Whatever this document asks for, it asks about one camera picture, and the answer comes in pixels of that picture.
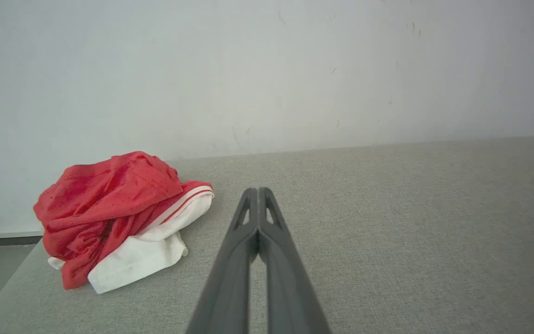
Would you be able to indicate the red and white basketball jersey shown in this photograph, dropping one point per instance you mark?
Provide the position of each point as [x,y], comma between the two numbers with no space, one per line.
[109,208]

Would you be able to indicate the dark grey wall baseboard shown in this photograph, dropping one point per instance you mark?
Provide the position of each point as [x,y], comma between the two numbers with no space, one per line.
[3,240]

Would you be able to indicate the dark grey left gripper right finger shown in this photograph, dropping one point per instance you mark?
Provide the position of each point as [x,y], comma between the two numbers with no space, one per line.
[290,283]

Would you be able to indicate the grey fabric sofa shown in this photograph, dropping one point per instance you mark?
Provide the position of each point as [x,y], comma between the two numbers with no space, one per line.
[410,241]

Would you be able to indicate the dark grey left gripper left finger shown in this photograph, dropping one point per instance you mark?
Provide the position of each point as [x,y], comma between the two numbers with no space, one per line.
[230,278]

